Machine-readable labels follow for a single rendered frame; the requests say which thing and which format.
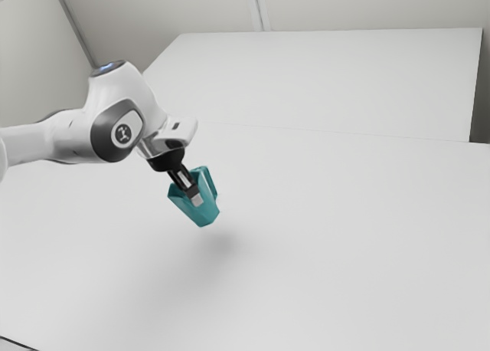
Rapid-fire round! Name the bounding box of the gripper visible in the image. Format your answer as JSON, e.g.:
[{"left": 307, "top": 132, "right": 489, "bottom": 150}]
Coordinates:
[{"left": 145, "top": 147, "right": 204, "bottom": 208}]

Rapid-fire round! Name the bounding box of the teal faceted mug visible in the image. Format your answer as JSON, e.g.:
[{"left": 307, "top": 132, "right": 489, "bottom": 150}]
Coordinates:
[{"left": 167, "top": 166, "right": 221, "bottom": 228}]

